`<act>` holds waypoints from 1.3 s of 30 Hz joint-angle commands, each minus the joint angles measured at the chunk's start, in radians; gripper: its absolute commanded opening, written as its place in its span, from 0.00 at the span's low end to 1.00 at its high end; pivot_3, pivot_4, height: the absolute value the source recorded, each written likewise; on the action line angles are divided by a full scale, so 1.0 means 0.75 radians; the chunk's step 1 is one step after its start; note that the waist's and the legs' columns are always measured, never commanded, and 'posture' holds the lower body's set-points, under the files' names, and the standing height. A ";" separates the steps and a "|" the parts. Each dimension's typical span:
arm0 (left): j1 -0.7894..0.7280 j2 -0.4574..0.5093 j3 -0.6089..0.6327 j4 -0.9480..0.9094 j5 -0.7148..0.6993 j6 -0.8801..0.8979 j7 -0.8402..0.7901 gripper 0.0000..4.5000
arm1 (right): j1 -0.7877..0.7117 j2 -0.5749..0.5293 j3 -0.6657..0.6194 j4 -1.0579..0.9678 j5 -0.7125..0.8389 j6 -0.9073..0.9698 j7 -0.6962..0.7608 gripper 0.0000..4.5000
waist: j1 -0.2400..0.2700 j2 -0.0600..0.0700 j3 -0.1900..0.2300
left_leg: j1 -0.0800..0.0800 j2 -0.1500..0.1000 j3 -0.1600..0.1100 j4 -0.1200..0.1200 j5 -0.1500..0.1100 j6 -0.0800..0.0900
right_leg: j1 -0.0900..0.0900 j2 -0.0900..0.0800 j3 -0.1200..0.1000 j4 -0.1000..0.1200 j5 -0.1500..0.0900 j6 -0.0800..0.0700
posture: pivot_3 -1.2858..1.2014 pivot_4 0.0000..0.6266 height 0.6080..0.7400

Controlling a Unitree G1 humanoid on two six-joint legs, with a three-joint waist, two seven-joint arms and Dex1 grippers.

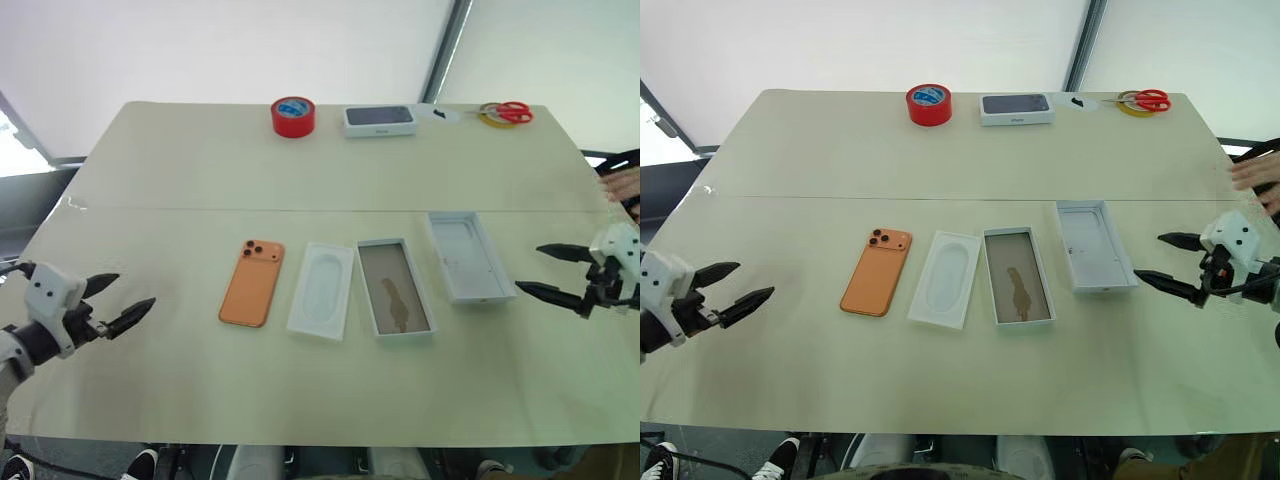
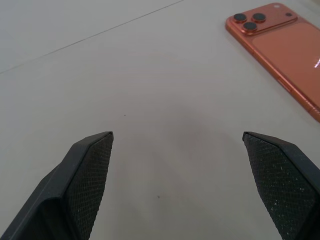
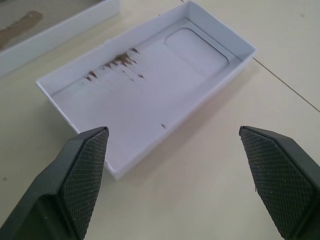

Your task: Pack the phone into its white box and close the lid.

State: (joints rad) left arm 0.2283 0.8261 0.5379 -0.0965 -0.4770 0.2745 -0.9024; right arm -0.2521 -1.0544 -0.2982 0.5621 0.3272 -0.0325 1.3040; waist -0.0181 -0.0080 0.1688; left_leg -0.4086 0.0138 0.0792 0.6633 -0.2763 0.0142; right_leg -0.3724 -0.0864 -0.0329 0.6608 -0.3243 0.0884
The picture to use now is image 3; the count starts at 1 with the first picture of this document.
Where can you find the white phone box base tray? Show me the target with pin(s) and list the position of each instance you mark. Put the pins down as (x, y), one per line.
(140, 107)

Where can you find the orange phone box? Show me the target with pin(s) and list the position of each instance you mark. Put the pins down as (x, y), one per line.
(62, 32)

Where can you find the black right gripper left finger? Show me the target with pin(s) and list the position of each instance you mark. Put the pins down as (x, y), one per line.
(82, 175)

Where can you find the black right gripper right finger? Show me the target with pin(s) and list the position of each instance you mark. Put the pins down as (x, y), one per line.
(280, 170)

